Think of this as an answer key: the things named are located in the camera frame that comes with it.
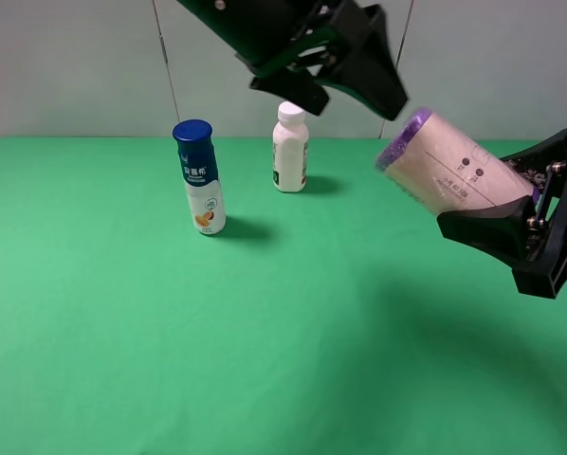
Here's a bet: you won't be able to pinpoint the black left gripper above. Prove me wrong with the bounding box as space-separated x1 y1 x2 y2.
180 1 408 120

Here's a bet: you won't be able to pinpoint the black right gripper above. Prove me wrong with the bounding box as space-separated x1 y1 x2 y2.
437 128 567 299

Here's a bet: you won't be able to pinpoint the white bottle white cap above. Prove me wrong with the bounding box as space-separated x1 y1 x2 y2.
272 101 309 192

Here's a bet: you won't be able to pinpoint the blue cap yogurt bottle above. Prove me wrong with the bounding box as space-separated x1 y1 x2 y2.
173 119 227 235

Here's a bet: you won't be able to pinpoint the green table cloth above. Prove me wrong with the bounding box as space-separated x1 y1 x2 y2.
0 138 567 454

